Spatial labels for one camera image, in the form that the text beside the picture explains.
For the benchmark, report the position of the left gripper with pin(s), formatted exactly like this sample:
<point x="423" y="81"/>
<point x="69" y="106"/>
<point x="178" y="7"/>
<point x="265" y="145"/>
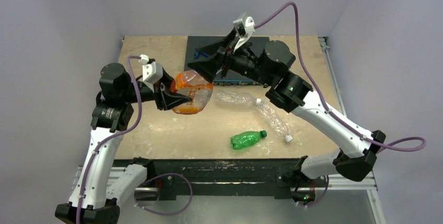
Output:
<point x="166" y="99"/>

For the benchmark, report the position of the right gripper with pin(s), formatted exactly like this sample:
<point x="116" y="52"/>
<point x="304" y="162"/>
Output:
<point x="224" y="61"/>

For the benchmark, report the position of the orange label plastic bottle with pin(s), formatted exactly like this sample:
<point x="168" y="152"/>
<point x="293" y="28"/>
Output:
<point x="194" y="86"/>

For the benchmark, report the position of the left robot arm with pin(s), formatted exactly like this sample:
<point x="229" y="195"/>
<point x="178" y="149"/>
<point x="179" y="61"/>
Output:
<point x="94" y="199"/>

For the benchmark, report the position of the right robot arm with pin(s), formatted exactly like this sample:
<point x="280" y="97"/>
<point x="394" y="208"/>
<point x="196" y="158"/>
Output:
<point x="355" y="156"/>

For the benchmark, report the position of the large clear plastic bottle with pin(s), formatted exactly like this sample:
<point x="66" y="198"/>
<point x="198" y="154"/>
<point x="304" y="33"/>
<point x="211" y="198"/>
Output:
<point x="239" y="101"/>

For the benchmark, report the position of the slim clear plastic bottle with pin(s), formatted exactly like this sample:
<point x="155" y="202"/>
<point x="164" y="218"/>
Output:
<point x="275" y="123"/>

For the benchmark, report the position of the green plastic bottle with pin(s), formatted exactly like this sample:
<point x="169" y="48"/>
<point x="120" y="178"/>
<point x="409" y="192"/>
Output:
<point x="247" y="139"/>

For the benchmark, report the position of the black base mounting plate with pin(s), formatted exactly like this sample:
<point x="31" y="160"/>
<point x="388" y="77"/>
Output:
<point x="279" y="178"/>

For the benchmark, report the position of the blue handled pliers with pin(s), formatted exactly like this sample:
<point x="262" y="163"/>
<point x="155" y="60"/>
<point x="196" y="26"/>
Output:
<point x="199" y="54"/>

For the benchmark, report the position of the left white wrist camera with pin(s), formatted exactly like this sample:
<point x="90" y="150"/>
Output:
<point x="152" y="71"/>

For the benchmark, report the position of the aluminium frame rail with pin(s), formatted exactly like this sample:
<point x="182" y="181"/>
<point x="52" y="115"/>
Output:
<point x="336" y="182"/>

